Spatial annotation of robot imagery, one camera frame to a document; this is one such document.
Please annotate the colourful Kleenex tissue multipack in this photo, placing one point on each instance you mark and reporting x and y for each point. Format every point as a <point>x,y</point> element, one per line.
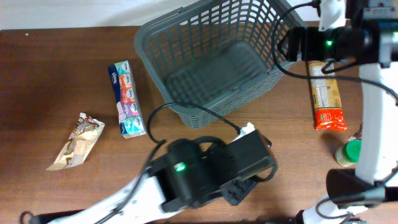
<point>131,121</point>

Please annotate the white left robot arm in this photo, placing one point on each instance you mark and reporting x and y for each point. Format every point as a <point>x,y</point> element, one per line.
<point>191,174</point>

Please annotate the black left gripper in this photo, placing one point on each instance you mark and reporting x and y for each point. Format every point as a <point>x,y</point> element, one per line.
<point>218,159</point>

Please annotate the grey plastic lattice basket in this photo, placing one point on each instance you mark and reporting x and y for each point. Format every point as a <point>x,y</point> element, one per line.
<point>212,57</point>

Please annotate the beige brown snack pouch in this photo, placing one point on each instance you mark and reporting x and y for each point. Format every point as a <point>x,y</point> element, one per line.
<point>80,143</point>

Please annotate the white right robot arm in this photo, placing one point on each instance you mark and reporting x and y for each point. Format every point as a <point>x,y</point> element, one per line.
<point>357,40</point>

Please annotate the orange spaghetti pasta packet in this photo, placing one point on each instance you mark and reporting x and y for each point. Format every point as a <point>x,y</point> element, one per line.
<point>327,105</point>

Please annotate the green lidded small jar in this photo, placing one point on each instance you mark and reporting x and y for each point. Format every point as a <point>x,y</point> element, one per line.
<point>348,154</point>

